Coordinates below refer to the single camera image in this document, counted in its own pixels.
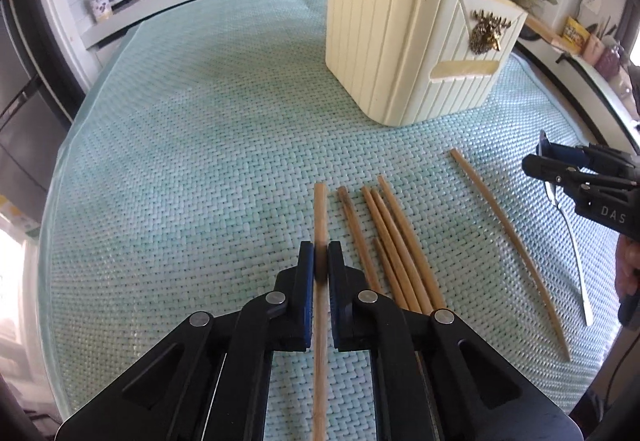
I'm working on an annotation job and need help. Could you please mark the white kitchen counter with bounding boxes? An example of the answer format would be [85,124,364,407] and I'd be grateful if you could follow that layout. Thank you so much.
[82,0,333,52]

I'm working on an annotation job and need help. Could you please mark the pink cup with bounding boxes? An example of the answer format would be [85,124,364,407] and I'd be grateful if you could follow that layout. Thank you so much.
[587,35,607,67]

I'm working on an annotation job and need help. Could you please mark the metal spoon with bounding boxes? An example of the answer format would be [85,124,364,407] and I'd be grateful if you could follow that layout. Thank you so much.
[544,181,596,328]

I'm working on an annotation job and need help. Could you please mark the person's right hand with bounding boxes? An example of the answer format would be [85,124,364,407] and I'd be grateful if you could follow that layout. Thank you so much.
[615,236,640,298]

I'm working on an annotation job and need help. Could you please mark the stainless steel refrigerator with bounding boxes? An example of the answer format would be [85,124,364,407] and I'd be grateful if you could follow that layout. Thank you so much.
[0,0,88,232]

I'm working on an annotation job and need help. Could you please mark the dark-tipped wooden chopstick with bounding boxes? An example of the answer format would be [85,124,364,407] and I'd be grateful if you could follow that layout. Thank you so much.
[336,186,383,296]

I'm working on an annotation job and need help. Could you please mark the labelled white jar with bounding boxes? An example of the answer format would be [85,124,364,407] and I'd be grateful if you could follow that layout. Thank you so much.
[87,0,112,24]

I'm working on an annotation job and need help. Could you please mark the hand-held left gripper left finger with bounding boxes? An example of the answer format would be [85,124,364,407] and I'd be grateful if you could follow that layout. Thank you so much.
[55,241,316,441]

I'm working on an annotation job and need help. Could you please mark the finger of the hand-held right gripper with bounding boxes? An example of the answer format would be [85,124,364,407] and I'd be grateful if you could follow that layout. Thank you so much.
[536,130,637,174]
[521,155,627,195]

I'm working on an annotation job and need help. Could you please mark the yellow packet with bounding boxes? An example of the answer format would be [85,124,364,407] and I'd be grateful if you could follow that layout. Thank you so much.
[564,16,591,54]

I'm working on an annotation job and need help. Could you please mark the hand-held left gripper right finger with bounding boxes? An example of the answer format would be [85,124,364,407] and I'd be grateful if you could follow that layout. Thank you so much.
[327,241,586,441]

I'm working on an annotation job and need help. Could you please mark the cream ribbed utensil holder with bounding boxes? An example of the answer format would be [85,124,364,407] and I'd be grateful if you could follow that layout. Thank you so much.
[325,0,528,128]

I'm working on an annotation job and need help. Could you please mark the teal woven table mat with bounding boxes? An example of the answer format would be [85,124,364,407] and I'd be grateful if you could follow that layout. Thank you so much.
[37,0,626,428]

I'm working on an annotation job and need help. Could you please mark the purple container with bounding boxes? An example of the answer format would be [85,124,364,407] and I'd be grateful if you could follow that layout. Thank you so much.
[600,44,627,78]

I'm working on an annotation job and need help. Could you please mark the curved wooden chopstick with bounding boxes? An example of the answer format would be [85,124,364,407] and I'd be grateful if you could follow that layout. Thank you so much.
[450,148,572,363]

